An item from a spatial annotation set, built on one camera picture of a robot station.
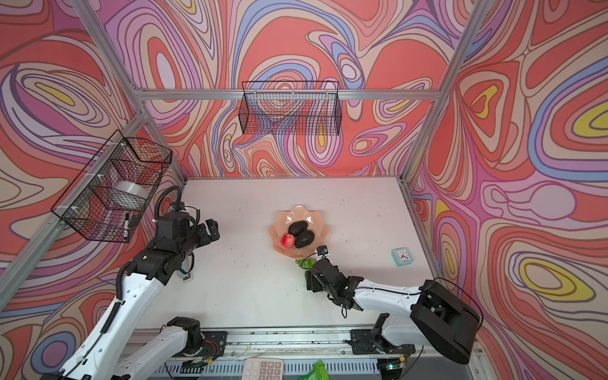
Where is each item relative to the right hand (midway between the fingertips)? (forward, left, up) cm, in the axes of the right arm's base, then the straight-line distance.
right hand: (317, 277), depth 87 cm
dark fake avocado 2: (+14, +5, +5) cm, 16 cm away
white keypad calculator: (-27, +18, +1) cm, 33 cm away
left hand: (+10, +36, +22) cm, 43 cm away
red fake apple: (+13, +11, +5) cm, 18 cm away
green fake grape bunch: (+4, +4, +3) cm, 6 cm away
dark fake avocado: (+20, +7, +5) cm, 21 cm away
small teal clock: (+7, -33, +1) cm, 34 cm away
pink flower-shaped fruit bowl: (+23, -1, +3) cm, 23 cm away
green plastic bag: (-29, +1, 0) cm, 29 cm away
